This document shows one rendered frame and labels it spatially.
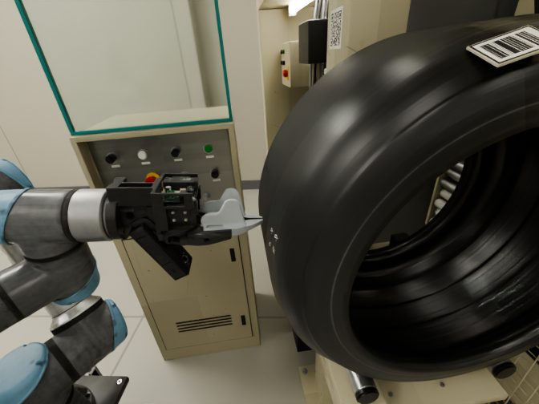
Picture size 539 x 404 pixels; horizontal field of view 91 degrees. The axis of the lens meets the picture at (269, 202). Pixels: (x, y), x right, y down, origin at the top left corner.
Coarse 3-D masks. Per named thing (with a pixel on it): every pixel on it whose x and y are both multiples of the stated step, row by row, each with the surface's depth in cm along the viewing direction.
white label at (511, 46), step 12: (504, 36) 25; (516, 36) 24; (528, 36) 24; (468, 48) 25; (480, 48) 25; (492, 48) 24; (504, 48) 24; (516, 48) 23; (528, 48) 23; (492, 60) 23; (504, 60) 23; (516, 60) 23
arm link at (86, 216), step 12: (84, 192) 36; (96, 192) 36; (72, 204) 34; (84, 204) 35; (96, 204) 35; (72, 216) 34; (84, 216) 34; (96, 216) 35; (72, 228) 34; (84, 228) 35; (96, 228) 35; (84, 240) 36; (96, 240) 37; (108, 240) 37
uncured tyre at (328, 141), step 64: (384, 64) 31; (448, 64) 26; (512, 64) 24; (320, 128) 32; (384, 128) 26; (448, 128) 25; (512, 128) 25; (320, 192) 30; (384, 192) 27; (512, 192) 61; (320, 256) 31; (384, 256) 71; (448, 256) 69; (512, 256) 59; (320, 320) 36; (384, 320) 62; (448, 320) 60; (512, 320) 53
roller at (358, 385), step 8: (352, 376) 52; (360, 376) 51; (352, 384) 51; (360, 384) 50; (368, 384) 50; (360, 392) 49; (368, 392) 49; (376, 392) 49; (360, 400) 49; (368, 400) 50
